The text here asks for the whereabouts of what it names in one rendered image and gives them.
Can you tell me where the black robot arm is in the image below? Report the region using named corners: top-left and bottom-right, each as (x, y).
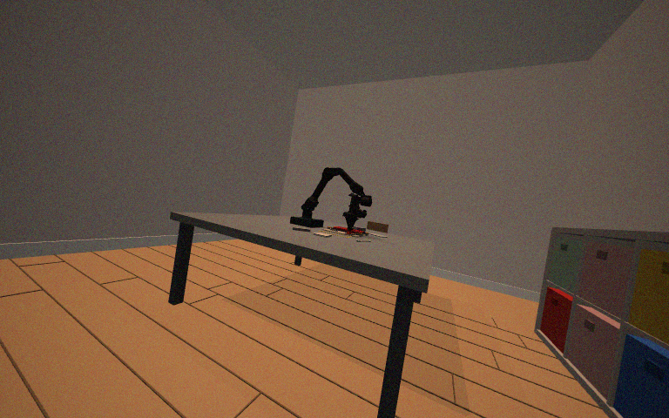
top-left (301, 167), bottom-right (372, 219)

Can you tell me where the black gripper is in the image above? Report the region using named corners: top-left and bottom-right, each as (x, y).
top-left (342, 204), bottom-right (362, 229)

